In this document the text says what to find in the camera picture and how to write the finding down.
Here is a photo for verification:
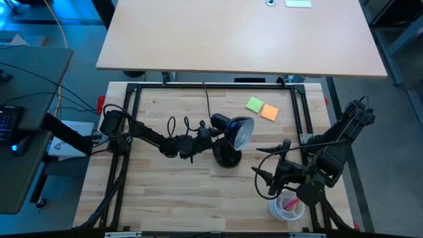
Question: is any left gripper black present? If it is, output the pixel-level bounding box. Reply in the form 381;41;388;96
187;126;226;163

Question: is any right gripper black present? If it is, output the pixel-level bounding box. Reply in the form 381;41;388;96
250;139;311;196

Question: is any black desk lamp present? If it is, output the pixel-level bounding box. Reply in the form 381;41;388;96
210;113;255;169

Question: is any pink pen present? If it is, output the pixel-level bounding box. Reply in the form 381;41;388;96
283;198;300;212

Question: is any white lattice pen cup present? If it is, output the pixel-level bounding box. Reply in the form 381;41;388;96
268;190;305;221

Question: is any orange sticky note pad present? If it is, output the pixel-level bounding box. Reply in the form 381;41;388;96
260;103;280;122

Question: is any green sticky note pad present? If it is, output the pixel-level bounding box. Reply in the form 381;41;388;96
245;96;265;114

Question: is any black floor bar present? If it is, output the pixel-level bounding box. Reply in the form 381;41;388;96
325;76;376;233

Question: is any light wooden desk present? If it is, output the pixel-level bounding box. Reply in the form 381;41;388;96
95;0;388;79

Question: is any white printed paper sheet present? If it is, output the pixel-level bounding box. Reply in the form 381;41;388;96
48;120;96;158

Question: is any white rectangular desk plate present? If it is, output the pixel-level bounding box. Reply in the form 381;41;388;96
285;0;313;9

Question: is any black desk foot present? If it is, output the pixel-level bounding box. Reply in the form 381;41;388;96
28;158;50;209

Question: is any black computer mouse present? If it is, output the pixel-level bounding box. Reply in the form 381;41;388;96
11;136;31;157

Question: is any grey desk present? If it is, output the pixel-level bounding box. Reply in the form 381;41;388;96
0;46;74;215

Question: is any black keyboard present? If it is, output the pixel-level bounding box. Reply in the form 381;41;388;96
0;104;25;143

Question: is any flat grey box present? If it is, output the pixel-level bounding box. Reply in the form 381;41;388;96
0;31;47;47

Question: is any black lamp power cable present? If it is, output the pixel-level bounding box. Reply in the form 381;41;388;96
202;81;214;120

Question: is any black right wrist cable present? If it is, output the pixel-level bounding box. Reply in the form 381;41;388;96
254;138;350;201

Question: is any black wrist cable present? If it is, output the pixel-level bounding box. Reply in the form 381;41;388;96
254;138;350;201
166;114;200;137

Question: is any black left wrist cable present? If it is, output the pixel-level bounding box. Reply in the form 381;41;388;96
166;114;200;137

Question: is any black aluminium table frame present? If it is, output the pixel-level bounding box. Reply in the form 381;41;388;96
77;82;356;232

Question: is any yellow cable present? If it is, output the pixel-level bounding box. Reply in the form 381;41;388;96
42;0;69;117

